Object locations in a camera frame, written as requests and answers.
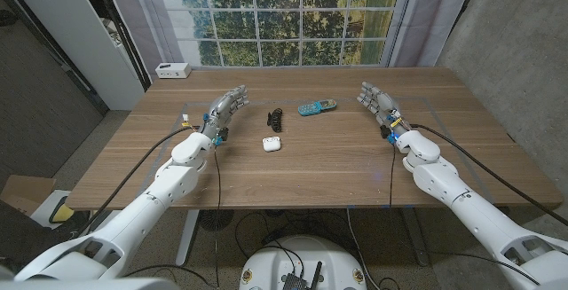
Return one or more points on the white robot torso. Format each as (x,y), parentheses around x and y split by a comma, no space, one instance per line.
(302,259)

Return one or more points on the white table leg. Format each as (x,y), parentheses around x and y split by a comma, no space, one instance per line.
(188,237)

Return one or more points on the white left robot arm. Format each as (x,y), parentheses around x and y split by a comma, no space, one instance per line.
(133,223)

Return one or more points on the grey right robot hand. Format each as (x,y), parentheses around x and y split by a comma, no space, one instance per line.
(384,106)

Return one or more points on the blue toy phone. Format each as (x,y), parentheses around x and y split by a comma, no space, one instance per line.
(316,107)

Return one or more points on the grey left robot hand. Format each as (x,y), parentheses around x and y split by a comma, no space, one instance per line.
(219,112)

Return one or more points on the white shelf cabinet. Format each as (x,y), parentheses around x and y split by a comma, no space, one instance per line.
(71,28)

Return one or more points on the printed window backdrop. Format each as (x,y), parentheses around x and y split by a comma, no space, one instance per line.
(284,19)

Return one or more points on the white floor board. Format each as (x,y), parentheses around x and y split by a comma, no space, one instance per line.
(42,214)

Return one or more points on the yellow and black pad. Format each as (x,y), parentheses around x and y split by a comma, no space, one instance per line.
(62,213)

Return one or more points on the black electronics module with antenna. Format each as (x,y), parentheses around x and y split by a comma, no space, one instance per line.
(295,281)

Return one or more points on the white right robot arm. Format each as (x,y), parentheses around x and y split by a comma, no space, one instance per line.
(479,214)

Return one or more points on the black hair clip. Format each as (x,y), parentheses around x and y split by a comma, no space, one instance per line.
(275,120)

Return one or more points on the white power strip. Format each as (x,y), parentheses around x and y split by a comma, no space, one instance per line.
(173,71)

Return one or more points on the brown cardboard box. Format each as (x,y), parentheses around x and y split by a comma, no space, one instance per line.
(26,190)

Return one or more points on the black round floor fan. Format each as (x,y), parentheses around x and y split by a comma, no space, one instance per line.
(216,219)

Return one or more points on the grey table leg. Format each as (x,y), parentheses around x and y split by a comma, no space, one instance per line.
(415,237)

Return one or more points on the white airpods case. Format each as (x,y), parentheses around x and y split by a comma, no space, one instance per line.
(271,144)

